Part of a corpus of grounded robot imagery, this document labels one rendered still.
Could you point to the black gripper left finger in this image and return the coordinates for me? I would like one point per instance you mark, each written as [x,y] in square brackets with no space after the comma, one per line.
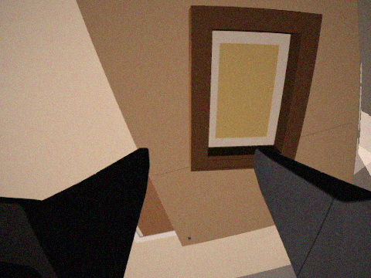
[85,231]

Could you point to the brown picture frame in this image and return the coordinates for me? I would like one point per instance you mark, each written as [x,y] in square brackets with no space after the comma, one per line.
[250,73]

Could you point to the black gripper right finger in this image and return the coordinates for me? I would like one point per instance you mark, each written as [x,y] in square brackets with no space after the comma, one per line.
[324,222]

